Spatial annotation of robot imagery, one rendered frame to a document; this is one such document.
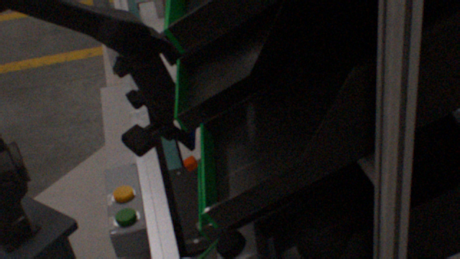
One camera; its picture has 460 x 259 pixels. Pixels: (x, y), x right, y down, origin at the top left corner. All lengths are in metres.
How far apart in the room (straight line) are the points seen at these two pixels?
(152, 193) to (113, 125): 0.46
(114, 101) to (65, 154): 1.46
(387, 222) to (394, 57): 0.14
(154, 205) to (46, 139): 2.20
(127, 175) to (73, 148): 1.95
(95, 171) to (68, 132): 1.88
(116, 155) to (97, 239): 0.29
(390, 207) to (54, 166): 2.70
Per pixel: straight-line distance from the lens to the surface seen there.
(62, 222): 0.99
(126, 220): 1.08
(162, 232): 1.07
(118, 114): 1.62
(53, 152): 3.17
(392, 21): 0.35
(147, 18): 2.04
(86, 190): 1.37
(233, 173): 0.51
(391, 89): 0.38
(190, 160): 1.01
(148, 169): 1.22
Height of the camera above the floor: 1.68
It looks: 34 degrees down
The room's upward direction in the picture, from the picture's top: 9 degrees counter-clockwise
